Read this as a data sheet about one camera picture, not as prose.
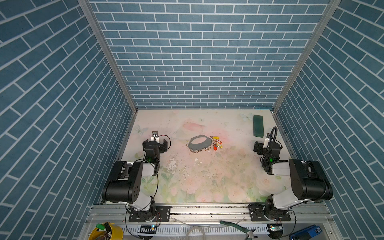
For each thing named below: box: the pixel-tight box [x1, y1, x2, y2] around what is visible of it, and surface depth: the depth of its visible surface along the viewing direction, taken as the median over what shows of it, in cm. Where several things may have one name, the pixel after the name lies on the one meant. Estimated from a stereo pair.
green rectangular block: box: [253, 114, 265, 138], surface depth 113 cm
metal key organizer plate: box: [185, 134, 213, 153], surface depth 103 cm
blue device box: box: [289, 224, 323, 240], surface depth 69 cm
